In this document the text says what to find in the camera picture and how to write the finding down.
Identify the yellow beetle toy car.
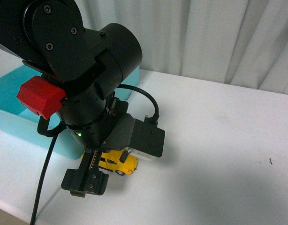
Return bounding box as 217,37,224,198
81,150,138,176

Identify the turquoise plastic storage box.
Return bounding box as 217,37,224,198
0,65,140,159

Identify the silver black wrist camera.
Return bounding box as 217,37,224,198
129,120,165,160

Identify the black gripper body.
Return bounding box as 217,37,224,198
61,98,135,197

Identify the grey pleated curtain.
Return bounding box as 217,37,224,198
77,0,288,95

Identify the black cable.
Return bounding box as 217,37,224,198
30,84,160,225

